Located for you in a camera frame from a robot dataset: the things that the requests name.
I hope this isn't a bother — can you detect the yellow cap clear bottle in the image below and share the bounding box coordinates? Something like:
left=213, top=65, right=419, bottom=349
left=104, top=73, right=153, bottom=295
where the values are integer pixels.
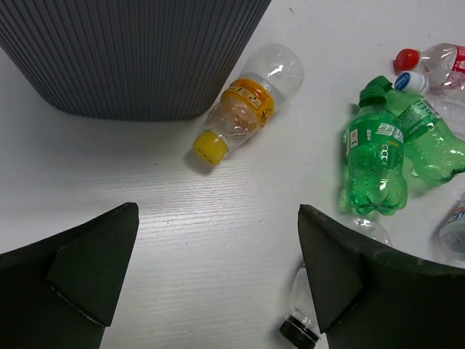
left=193, top=44, right=304, bottom=166

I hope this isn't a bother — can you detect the white cap clear bottle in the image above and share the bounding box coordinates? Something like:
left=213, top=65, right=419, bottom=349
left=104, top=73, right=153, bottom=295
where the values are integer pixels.
left=394, top=71, right=464, bottom=140

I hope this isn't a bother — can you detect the green soda bottle front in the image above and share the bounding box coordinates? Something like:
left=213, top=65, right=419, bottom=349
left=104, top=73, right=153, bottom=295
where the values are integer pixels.
left=344, top=83, right=408, bottom=216

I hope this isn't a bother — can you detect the orange blue label bottle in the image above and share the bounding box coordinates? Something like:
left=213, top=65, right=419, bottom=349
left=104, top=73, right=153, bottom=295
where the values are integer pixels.
left=438, top=197, right=464, bottom=262

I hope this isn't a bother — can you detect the red cap clear bottle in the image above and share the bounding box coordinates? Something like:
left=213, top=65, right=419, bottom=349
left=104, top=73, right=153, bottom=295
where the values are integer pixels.
left=393, top=43, right=464, bottom=73

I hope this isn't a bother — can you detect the green soda bottle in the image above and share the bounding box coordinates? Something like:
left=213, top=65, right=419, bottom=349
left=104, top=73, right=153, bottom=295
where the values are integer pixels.
left=386, top=87, right=464, bottom=187
left=344, top=83, right=408, bottom=216

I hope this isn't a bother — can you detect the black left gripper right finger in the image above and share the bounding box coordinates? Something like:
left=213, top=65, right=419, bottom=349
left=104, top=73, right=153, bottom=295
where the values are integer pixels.
left=298, top=205, right=464, bottom=348

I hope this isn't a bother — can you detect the black cap clear bottle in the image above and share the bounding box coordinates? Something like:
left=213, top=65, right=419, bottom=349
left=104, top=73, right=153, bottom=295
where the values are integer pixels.
left=279, top=214, right=392, bottom=349

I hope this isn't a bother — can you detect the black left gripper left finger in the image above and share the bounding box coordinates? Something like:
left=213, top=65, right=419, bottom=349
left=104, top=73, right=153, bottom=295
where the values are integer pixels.
left=1, top=202, right=139, bottom=348

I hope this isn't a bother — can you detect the grey ribbed waste bin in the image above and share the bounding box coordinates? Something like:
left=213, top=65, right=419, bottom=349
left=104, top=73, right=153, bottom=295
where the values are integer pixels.
left=1, top=0, right=269, bottom=121

